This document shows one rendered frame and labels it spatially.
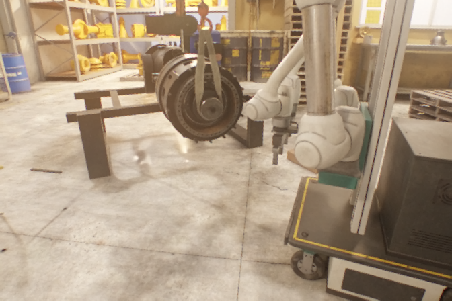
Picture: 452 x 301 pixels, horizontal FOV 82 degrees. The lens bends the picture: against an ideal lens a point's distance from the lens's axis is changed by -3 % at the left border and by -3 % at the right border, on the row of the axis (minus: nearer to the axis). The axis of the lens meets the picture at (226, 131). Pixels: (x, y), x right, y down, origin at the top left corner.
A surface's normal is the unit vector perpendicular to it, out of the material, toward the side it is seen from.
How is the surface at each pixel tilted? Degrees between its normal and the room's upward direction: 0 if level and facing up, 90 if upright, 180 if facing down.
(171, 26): 90
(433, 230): 90
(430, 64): 90
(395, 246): 90
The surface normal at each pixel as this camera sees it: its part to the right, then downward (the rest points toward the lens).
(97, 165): 0.41, 0.32
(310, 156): -0.71, 0.34
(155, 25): -0.13, 0.35
